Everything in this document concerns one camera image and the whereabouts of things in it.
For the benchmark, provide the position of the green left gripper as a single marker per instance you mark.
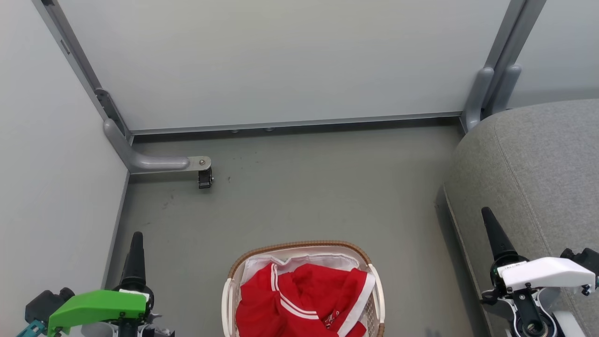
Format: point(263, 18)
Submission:
point(93, 304)

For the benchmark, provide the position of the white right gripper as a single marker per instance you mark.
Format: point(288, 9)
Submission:
point(543, 274)

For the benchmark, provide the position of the red white-trimmed shirt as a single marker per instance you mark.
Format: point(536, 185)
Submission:
point(309, 295)

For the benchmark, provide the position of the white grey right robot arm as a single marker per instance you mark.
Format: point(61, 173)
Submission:
point(533, 313)

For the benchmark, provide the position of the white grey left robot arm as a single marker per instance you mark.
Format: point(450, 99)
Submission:
point(149, 327)

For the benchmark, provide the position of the grey fabric sofa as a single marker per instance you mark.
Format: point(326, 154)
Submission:
point(538, 164)

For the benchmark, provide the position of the grey partition foot with plate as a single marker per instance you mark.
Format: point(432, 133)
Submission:
point(154, 163)

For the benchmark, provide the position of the black caster wheel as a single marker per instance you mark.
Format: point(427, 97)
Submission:
point(205, 179)

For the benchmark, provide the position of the teal plastic connector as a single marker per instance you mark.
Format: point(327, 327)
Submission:
point(32, 330)

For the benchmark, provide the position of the grey rounded partition foot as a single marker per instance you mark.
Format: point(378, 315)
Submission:
point(478, 98)
point(506, 89)

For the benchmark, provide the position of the white laundry basket brown rim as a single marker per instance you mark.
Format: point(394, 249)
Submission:
point(299, 245)

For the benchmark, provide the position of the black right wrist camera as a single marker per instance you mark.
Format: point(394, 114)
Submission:
point(585, 257)

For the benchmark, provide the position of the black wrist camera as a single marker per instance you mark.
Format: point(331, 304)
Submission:
point(585, 257)
point(47, 304)

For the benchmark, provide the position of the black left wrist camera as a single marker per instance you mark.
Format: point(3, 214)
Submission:
point(47, 304)

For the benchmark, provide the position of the grey double partition post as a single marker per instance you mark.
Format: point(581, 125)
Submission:
point(510, 42)

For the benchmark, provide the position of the grey partition bottom rail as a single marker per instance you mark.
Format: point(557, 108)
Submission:
point(299, 124)

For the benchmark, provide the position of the grey partition frame post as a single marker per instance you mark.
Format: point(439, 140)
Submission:
point(70, 51)

